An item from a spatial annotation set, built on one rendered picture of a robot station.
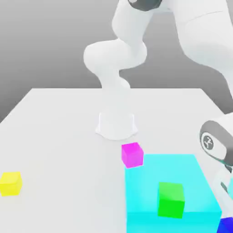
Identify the small yellow cube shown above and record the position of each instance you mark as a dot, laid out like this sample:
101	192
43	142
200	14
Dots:
10	184

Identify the large cyan box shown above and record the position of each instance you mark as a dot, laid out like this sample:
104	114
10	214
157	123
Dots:
143	196

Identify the small magenta cube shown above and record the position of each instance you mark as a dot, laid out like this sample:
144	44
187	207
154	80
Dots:
132	156

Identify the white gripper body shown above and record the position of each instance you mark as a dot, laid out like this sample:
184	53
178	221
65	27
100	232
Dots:
219	194

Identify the small green cube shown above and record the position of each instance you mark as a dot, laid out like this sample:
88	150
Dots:
170	202

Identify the small blue cube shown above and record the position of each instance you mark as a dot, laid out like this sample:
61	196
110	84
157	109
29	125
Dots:
226	226

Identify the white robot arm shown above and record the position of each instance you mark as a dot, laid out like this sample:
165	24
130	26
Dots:
116	58

